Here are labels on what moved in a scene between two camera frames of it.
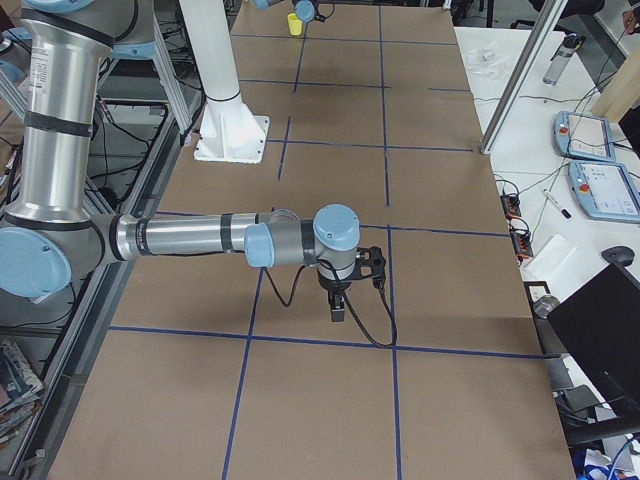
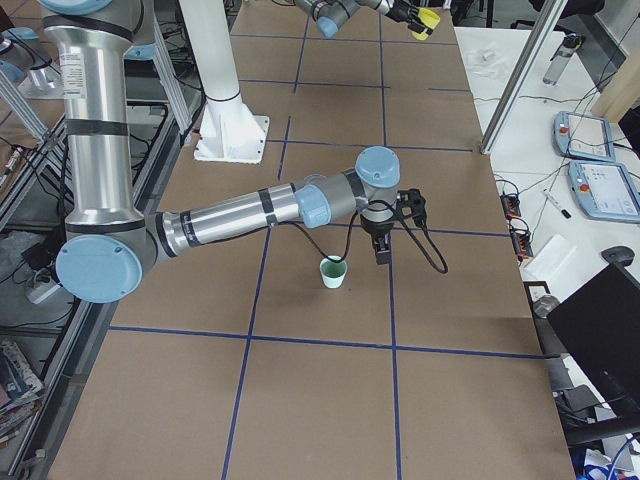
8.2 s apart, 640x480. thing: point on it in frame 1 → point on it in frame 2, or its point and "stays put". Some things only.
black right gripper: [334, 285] → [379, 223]
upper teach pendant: [583, 136] stays put
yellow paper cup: [295, 24] → [429, 19]
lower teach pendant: [607, 191] stays put
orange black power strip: [511, 206] stays put
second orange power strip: [522, 242] stays put
